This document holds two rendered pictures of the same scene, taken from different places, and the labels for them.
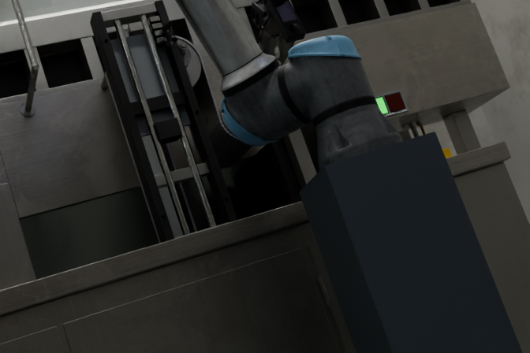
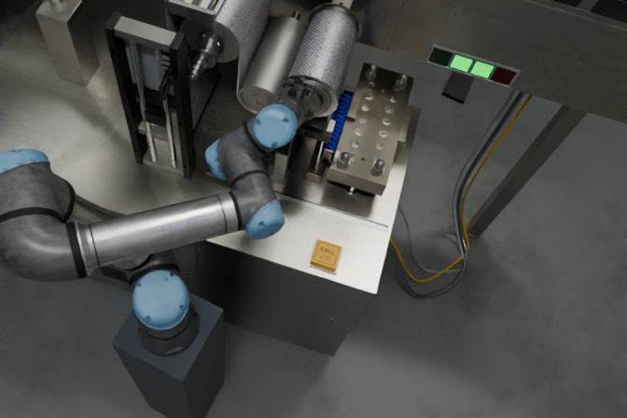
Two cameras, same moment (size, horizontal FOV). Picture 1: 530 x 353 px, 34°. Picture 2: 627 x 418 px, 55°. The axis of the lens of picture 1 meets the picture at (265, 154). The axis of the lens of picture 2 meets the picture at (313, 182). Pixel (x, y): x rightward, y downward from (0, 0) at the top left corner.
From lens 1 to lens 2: 2.19 m
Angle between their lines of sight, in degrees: 73
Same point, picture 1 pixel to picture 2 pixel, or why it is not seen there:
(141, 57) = (153, 62)
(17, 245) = (72, 56)
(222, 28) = not seen: hidden behind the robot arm
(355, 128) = (146, 341)
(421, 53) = (580, 60)
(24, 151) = not seen: outside the picture
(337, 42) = (152, 324)
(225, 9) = not seen: hidden behind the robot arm
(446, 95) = (564, 98)
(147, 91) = (151, 83)
